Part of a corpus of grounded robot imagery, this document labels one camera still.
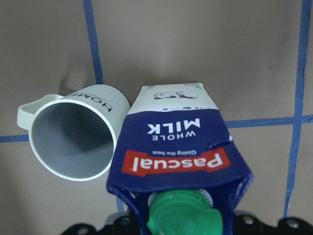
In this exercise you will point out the blue white milk carton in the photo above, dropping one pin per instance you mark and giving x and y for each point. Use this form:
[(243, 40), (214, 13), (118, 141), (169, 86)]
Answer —
[(175, 164)]

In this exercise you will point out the white ceramic mug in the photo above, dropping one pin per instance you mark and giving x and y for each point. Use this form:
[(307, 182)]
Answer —
[(75, 136)]

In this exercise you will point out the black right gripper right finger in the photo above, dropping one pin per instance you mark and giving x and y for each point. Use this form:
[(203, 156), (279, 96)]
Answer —
[(247, 223)]

